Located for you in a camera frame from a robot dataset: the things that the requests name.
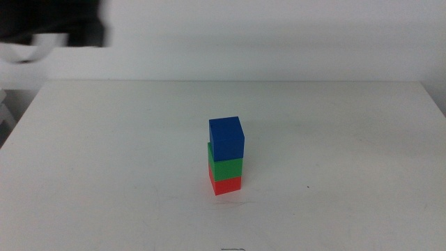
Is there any green cube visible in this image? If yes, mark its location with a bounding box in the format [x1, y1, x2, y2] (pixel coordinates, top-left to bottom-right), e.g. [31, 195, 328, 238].
[207, 142, 244, 183]

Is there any blue cube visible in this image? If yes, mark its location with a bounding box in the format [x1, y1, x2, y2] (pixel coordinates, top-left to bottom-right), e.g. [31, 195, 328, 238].
[208, 116, 245, 162]

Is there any red cube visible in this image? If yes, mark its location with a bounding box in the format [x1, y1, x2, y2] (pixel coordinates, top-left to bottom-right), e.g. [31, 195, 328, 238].
[208, 164, 243, 197]

